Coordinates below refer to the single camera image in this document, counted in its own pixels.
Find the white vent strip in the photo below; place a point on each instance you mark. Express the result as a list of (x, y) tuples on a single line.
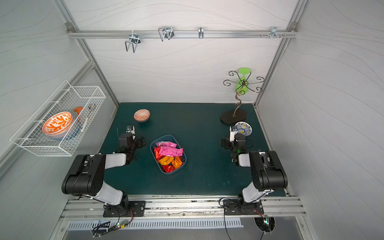
[(156, 224)]

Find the large magenta tea bag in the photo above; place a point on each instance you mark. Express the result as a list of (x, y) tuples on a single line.
[(166, 144)]

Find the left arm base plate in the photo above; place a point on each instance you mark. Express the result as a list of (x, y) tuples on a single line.
[(133, 208)]

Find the round black floor port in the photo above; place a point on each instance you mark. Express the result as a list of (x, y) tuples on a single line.
[(265, 224)]

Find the yellow tea bag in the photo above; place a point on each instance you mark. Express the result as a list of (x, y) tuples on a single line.
[(166, 160)]

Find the metal double hook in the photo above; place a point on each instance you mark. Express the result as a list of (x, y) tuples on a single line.
[(132, 42)]

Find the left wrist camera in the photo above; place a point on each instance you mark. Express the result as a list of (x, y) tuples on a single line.
[(130, 129)]

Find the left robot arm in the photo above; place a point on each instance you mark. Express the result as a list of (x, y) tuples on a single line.
[(86, 176)]

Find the metal scroll hook stand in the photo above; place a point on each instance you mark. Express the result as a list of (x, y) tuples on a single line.
[(238, 114)]

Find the metal wire hook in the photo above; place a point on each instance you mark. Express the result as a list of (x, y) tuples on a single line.
[(166, 33)]

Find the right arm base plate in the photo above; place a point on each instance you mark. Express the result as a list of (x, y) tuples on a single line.
[(235, 208)]

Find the horizontal aluminium rail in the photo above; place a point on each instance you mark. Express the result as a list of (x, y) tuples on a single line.
[(179, 34)]

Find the blue yellow patterned bowl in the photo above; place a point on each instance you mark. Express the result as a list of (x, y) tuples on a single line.
[(243, 128)]

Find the orange spoon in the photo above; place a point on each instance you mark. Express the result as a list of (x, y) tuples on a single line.
[(78, 110)]

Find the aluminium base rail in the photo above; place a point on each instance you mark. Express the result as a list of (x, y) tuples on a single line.
[(183, 206)]

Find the orange white patterned bowl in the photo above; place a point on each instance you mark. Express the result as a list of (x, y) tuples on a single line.
[(58, 125)]

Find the red tea bag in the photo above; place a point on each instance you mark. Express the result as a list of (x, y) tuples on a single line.
[(168, 168), (158, 156)]

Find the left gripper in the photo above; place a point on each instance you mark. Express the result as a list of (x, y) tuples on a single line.
[(138, 142)]

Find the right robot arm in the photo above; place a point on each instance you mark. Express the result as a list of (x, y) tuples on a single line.
[(267, 172)]

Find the red patterned bowl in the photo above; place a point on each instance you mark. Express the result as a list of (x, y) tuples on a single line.
[(142, 115)]

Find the metal bracket hook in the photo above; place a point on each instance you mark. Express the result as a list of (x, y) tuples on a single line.
[(273, 34)]

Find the green plastic goblet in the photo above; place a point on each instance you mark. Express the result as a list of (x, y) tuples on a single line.
[(242, 86)]

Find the small magenta tea bag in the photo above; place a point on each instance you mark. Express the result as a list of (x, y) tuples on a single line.
[(171, 152)]

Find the green table mat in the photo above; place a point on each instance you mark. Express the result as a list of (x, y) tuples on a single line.
[(198, 129)]

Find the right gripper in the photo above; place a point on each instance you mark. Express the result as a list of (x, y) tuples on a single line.
[(226, 142)]

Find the small metal hook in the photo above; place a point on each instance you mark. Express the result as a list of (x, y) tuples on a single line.
[(201, 32)]

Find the white wire basket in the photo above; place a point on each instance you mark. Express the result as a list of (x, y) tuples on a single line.
[(65, 98)]

